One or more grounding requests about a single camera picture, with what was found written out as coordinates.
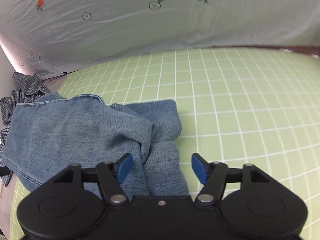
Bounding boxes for grey carrot print storage bag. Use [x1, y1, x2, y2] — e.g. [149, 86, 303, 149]
[1, 0, 319, 79]

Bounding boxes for blue checked shirt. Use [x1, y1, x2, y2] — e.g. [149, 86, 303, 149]
[0, 71, 52, 188]

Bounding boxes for blue denim jeans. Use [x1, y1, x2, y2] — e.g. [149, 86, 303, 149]
[2, 93, 188, 197]

